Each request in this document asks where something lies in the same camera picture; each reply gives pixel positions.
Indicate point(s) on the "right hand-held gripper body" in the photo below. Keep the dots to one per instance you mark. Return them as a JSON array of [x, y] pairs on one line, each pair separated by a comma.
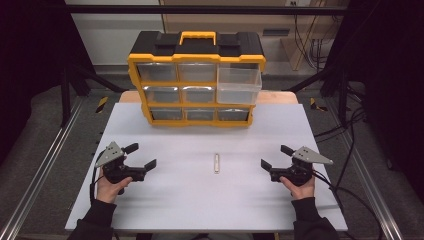
[[300, 170]]

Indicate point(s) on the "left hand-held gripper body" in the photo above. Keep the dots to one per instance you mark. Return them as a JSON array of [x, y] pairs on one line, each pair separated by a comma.
[[116, 170]]

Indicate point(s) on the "clear plastic drawer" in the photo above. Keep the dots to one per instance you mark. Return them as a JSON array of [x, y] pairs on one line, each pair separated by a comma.
[[238, 85]]

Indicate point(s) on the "yellow black drawer organizer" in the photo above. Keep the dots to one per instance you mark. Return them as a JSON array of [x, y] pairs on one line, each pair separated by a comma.
[[196, 46]]

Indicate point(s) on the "person's right hand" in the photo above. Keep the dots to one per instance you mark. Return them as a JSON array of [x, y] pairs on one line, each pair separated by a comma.
[[301, 190]]

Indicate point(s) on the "person's left hand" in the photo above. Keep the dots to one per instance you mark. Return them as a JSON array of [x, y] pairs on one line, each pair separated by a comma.
[[108, 190]]

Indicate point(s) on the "yellow black hazard tape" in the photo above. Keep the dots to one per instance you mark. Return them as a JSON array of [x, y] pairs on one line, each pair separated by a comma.
[[316, 105], [102, 104]]

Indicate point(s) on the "black metal stand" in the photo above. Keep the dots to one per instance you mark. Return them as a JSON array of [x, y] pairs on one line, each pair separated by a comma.
[[342, 96], [66, 96]]

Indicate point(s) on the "black curtain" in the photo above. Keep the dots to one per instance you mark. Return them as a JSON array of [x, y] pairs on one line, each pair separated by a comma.
[[30, 66], [390, 83]]

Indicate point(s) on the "aluminium floor rail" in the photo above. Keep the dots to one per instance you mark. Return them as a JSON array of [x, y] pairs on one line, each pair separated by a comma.
[[40, 166], [370, 186]]

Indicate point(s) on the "black horizontal frame bar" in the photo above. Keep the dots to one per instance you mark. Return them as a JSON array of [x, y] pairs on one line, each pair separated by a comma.
[[206, 9]]

